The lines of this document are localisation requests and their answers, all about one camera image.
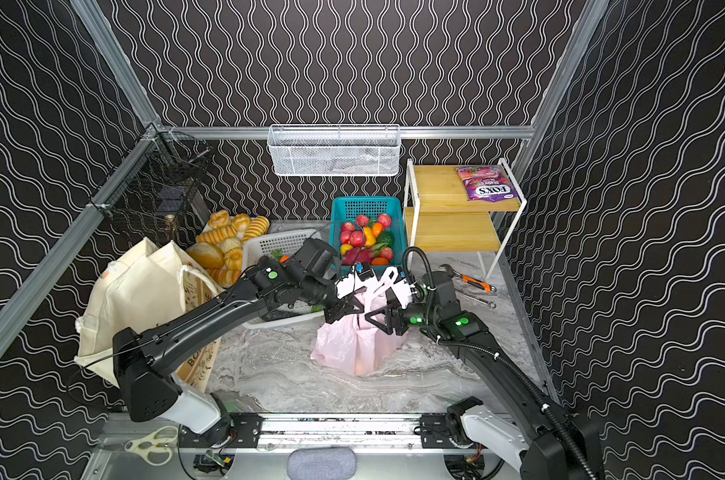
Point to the white wooden two-tier shelf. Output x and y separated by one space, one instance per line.
440 218

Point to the cream handled scissors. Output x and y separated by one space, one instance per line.
156 448

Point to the red apple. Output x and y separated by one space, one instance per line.
357 239

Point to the purple Fox's candy bag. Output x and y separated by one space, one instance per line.
486 183

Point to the striped long bread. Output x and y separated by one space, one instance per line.
217 235
259 226

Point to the pink plastic grocery bag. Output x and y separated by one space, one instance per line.
354 346

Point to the grey foam pad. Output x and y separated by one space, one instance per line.
334 463

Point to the teal plastic fruit basket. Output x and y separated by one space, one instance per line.
351 214

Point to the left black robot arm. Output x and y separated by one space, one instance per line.
144 362

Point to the white plastic vegetable basket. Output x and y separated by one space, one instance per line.
276 245

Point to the bun back right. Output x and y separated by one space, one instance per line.
241 222

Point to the black wire wall basket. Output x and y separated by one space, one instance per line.
161 196

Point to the pink dragon fruit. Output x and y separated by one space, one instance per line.
358 254

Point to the adjustable wrench orange handle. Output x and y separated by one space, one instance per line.
482 285

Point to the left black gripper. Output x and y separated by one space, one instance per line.
332 303

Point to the striped long bread back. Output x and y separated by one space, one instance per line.
217 235

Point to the twisted bun back left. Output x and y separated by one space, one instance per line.
219 219

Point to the orange fruit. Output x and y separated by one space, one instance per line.
377 229

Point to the yellow pepper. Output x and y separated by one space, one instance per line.
370 240

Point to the metal base rail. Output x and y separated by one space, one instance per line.
376 433

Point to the green round fruit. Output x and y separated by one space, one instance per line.
385 239

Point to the cream canvas tote bag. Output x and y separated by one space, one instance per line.
146 287

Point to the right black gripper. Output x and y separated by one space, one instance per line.
392 318

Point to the white wire wall basket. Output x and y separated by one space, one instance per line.
335 150

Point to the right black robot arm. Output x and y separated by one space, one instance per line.
541 440

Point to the silver open-end wrench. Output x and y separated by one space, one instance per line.
488 303

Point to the small white bun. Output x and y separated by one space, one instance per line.
230 243

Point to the striped long bread front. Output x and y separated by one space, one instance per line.
259 226

